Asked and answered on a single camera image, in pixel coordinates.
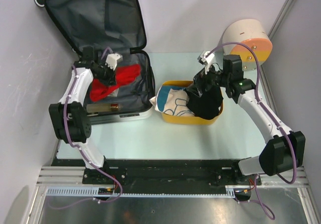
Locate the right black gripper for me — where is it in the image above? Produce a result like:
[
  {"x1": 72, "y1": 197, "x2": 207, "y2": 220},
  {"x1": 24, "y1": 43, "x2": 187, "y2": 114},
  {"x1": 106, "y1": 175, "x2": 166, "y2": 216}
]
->
[{"x1": 187, "y1": 60, "x2": 230, "y2": 97}]

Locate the red item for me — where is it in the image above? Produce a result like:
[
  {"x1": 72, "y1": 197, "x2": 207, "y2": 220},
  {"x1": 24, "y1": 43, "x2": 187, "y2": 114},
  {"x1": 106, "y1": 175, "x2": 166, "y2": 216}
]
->
[{"x1": 89, "y1": 64, "x2": 141, "y2": 102}]

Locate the dark grey garment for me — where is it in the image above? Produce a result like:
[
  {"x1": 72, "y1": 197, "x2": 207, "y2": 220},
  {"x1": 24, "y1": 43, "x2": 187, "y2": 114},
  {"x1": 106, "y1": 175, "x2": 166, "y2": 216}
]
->
[{"x1": 184, "y1": 86, "x2": 223, "y2": 120}]

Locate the cream and teal knit sweater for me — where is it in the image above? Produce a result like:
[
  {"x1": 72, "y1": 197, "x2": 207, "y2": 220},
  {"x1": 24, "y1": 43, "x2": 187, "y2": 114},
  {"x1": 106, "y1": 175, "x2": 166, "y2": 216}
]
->
[{"x1": 149, "y1": 85, "x2": 195, "y2": 117}]

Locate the yellow plastic basket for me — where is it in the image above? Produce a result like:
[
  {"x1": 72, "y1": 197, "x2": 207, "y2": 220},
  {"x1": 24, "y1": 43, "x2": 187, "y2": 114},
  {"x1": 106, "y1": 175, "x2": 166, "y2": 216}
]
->
[{"x1": 162, "y1": 80, "x2": 224, "y2": 125}]

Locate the space print kids suitcase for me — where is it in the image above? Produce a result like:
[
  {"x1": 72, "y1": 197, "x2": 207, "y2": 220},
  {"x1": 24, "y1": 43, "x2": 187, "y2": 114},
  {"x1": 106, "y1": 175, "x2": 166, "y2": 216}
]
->
[{"x1": 34, "y1": 0, "x2": 155, "y2": 124}]

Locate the round pastel drawer box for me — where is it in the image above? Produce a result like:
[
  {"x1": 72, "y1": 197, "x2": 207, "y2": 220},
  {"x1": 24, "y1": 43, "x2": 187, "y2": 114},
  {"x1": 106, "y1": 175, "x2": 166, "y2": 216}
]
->
[{"x1": 222, "y1": 19, "x2": 273, "y2": 71}]

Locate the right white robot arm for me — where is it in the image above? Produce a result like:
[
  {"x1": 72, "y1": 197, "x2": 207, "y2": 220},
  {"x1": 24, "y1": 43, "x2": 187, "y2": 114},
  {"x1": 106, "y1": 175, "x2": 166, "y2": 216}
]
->
[{"x1": 192, "y1": 51, "x2": 305, "y2": 184}]

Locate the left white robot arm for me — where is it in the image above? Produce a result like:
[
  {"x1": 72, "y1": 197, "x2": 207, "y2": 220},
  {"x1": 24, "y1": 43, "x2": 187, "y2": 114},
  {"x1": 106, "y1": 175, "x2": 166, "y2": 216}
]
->
[{"x1": 49, "y1": 47, "x2": 123, "y2": 184}]

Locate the small white barcode box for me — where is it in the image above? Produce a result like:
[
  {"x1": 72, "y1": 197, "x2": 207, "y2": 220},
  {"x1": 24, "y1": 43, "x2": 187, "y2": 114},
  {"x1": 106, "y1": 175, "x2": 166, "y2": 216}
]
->
[{"x1": 110, "y1": 89, "x2": 119, "y2": 97}]

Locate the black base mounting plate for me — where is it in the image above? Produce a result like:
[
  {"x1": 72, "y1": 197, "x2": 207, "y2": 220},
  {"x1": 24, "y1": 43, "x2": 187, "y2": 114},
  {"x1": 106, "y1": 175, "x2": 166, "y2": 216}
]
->
[{"x1": 81, "y1": 159, "x2": 255, "y2": 194}]

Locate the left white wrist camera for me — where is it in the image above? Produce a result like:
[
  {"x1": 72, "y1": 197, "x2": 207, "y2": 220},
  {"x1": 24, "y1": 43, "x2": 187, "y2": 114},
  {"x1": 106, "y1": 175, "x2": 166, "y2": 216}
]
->
[{"x1": 105, "y1": 53, "x2": 123, "y2": 70}]

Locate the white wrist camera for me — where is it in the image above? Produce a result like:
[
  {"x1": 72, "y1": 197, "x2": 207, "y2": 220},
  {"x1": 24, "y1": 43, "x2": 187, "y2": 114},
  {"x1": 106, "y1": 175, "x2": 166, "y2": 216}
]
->
[
  {"x1": 105, "y1": 53, "x2": 123, "y2": 70},
  {"x1": 198, "y1": 51, "x2": 215, "y2": 75}
]

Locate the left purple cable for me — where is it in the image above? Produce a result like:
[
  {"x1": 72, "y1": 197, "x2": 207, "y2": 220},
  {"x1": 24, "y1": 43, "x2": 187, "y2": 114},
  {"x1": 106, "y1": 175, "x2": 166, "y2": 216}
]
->
[{"x1": 47, "y1": 47, "x2": 123, "y2": 209}]

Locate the purple cable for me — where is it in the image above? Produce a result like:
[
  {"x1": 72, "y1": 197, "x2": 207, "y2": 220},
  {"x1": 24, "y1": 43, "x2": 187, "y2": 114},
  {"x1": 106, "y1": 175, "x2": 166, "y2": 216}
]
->
[
  {"x1": 205, "y1": 42, "x2": 300, "y2": 221},
  {"x1": 47, "y1": 47, "x2": 123, "y2": 209}
]

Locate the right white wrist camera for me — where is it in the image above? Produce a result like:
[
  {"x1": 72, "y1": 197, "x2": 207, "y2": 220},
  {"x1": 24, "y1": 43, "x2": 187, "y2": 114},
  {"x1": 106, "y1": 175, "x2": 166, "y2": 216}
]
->
[{"x1": 198, "y1": 51, "x2": 215, "y2": 75}]

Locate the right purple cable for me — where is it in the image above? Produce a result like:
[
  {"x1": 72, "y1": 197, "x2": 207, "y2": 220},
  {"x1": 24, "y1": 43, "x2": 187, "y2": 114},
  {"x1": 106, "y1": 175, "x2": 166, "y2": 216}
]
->
[{"x1": 205, "y1": 42, "x2": 300, "y2": 221}]

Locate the aluminium frame rail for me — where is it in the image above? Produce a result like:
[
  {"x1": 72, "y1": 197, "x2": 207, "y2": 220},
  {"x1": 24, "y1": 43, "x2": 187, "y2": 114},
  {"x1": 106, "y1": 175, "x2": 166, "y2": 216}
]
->
[{"x1": 36, "y1": 166, "x2": 311, "y2": 187}]

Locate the white slotted cable duct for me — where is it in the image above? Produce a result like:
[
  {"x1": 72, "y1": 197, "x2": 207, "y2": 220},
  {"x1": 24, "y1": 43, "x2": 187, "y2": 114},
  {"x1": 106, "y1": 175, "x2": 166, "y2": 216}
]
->
[{"x1": 46, "y1": 186, "x2": 251, "y2": 198}]

